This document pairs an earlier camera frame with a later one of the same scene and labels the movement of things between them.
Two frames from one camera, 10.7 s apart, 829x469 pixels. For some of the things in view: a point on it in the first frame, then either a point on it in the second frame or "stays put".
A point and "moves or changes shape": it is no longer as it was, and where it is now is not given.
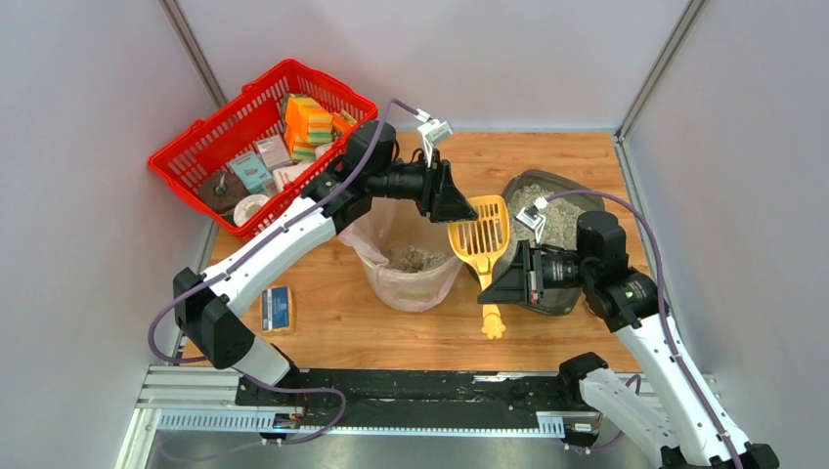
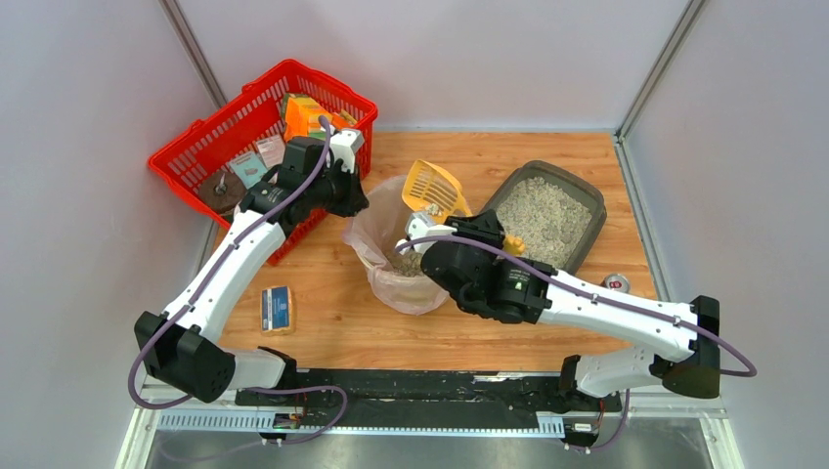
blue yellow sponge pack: (276, 312) stays put
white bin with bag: (411, 264) stays put
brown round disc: (220, 191) stays put
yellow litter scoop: (483, 240) moves or changes shape
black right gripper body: (529, 274) to (479, 230)
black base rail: (433, 399) stays put
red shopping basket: (249, 162) stays put
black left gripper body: (438, 188) to (349, 191)
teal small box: (252, 171) stays put
